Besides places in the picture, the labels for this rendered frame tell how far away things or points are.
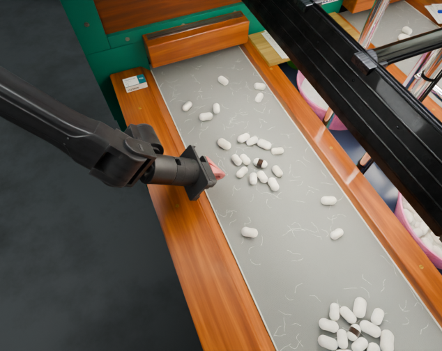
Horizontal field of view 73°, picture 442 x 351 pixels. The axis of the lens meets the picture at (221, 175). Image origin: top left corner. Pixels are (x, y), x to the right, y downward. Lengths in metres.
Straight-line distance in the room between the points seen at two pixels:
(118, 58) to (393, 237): 0.83
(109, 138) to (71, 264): 1.12
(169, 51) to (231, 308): 0.67
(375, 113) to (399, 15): 0.96
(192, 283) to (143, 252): 0.87
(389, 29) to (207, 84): 0.67
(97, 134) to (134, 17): 0.49
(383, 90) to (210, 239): 0.41
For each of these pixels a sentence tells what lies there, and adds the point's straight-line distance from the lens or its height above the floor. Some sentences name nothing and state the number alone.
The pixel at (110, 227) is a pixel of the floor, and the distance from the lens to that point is 1.55.
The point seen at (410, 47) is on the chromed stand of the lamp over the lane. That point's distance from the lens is 0.48.
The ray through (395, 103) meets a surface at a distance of 0.42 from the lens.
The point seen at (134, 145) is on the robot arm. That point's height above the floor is 0.97.
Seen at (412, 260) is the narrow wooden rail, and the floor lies 0.76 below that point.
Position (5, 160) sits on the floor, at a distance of 2.02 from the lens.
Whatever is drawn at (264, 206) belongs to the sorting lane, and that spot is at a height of 0.74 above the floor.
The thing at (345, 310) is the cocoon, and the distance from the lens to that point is 0.65.
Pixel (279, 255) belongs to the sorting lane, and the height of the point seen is 0.74.
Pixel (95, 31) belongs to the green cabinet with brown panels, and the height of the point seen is 0.90.
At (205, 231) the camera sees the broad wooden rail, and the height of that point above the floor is 0.77.
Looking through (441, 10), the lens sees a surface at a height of 0.78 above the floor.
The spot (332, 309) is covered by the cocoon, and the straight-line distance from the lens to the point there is 0.64.
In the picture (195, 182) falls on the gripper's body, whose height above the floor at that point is 0.84.
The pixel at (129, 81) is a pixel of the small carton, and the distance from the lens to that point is 0.90.
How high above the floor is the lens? 1.36
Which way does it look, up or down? 59 degrees down
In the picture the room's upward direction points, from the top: straight up
